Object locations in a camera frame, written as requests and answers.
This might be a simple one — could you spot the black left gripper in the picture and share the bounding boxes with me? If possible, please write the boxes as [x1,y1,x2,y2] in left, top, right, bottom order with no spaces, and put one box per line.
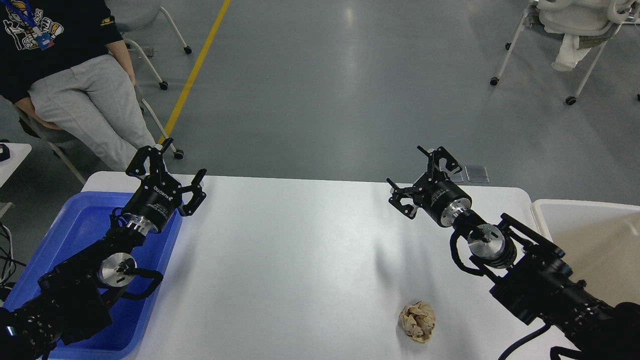
[121,137,207,234]

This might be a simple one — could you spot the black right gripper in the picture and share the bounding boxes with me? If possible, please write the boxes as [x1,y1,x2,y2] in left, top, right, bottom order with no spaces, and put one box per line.
[386,145,473,228]

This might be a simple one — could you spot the brown paper ball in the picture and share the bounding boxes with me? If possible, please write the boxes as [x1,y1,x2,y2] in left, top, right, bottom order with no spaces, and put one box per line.
[398,301,437,344]

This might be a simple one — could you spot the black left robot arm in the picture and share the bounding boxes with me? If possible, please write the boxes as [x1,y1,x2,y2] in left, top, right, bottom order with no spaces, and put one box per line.
[1,136,206,360]

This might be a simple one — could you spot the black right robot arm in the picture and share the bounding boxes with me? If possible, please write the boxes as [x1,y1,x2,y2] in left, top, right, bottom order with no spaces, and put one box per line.
[388,146,639,360]

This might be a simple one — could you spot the left metal floor plate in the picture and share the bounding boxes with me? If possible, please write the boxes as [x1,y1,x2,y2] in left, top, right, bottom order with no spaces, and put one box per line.
[448,166,465,183]

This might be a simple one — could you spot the metal floor plate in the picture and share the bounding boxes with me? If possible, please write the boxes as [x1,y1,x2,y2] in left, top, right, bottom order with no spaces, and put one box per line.
[448,166,465,183]
[464,165,490,183]

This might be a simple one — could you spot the right metal floor plate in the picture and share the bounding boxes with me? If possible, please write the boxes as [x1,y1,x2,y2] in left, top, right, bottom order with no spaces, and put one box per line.
[464,165,490,183]

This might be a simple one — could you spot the white side table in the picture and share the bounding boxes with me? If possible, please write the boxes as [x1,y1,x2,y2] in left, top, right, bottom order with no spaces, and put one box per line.
[0,142,32,187]

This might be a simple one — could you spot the seated person black shirt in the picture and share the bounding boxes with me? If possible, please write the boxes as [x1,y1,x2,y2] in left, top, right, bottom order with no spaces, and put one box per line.
[0,0,156,172]

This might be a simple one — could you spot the white chair under person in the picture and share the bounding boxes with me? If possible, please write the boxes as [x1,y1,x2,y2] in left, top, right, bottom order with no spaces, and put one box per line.
[15,0,193,185]

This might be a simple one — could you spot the white plastic bin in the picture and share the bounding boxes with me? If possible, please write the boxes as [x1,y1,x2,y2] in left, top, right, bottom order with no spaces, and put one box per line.
[531,199,640,306]

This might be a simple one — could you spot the white cloth on chair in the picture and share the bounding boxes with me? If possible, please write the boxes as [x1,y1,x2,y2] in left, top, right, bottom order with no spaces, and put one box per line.
[551,33,591,72]

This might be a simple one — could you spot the white office chair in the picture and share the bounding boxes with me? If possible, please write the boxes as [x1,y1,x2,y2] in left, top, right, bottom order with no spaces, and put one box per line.
[489,0,639,106]

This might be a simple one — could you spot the black cables at left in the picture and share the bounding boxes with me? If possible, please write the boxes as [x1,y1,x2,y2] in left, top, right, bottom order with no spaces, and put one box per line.
[0,220,27,301]

